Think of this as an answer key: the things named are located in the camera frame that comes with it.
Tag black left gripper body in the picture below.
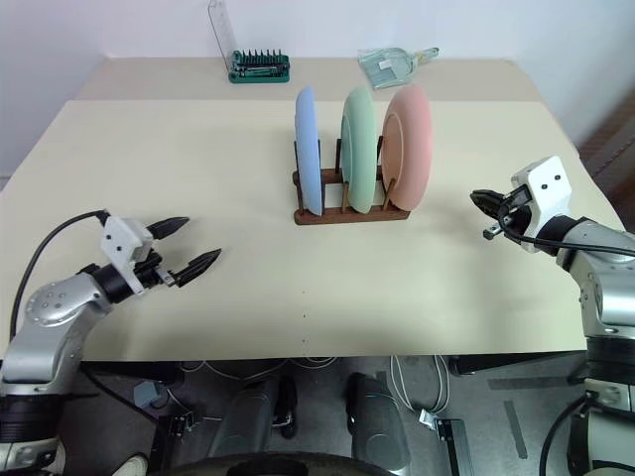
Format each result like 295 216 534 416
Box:
133 249 178 292

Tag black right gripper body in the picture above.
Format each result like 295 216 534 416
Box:
481 199 534 244

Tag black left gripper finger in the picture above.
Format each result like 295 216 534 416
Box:
173 248 223 290
147 216 191 243

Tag green plate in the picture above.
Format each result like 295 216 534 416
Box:
339 86 379 214

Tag blue plate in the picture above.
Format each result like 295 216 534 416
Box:
294 84 324 217

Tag wooden dish rack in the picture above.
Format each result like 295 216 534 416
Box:
292 134 413 227

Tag pink plate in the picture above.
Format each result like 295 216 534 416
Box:
380 82 434 212

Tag cream table mat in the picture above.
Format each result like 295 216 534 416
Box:
0 98 604 362

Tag dark rounded robot leg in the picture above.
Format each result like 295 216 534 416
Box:
345 372 413 467
207 376 299 476

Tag pale green dustpan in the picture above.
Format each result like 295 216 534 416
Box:
357 46 441 91

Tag green screwdriver bit set case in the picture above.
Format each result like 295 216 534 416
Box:
206 0 293 84

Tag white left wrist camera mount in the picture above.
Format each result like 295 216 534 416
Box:
100 216 154 295

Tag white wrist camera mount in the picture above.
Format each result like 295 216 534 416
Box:
510 156 572 255
100 216 154 295

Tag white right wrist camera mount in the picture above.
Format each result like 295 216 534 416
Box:
510 156 572 255

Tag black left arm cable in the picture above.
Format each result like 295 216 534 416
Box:
8 210 111 343

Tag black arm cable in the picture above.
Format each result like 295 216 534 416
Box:
497 197 635 259
8 210 111 343

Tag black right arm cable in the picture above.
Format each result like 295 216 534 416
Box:
497 197 635 259

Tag black table frame bar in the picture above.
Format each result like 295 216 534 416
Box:
448 351 589 377

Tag white floor cable bundle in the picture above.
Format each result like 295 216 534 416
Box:
389 354 450 416

